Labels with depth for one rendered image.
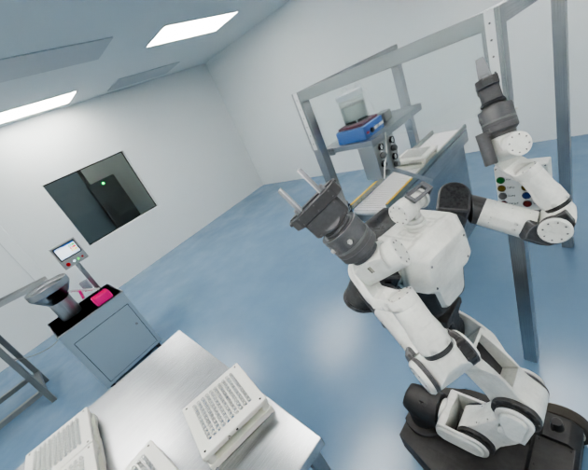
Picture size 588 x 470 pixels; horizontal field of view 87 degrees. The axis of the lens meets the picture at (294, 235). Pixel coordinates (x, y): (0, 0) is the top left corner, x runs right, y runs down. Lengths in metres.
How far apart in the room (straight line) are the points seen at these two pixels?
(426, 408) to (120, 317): 2.81
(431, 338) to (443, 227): 0.40
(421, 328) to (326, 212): 0.30
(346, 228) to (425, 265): 0.37
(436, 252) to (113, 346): 3.19
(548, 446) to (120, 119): 6.54
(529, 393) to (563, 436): 0.48
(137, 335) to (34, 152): 3.56
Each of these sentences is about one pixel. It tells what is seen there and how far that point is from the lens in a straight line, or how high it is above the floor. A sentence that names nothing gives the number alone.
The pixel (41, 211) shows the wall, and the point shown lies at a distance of 6.10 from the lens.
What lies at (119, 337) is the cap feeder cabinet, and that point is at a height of 0.40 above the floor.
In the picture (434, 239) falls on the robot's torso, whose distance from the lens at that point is 0.96.
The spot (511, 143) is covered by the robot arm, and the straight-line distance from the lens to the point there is 1.05.
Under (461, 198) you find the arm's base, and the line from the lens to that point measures 1.13.
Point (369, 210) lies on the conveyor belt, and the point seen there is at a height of 0.93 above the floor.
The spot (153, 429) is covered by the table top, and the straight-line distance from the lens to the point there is 1.51.
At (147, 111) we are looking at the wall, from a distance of 6.81.
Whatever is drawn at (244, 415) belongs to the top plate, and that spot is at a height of 0.97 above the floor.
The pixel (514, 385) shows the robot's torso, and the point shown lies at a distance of 1.33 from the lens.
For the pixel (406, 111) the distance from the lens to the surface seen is 1.58.
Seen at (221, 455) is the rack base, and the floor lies 0.92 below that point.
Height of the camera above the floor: 1.79
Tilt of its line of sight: 24 degrees down
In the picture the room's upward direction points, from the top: 25 degrees counter-clockwise
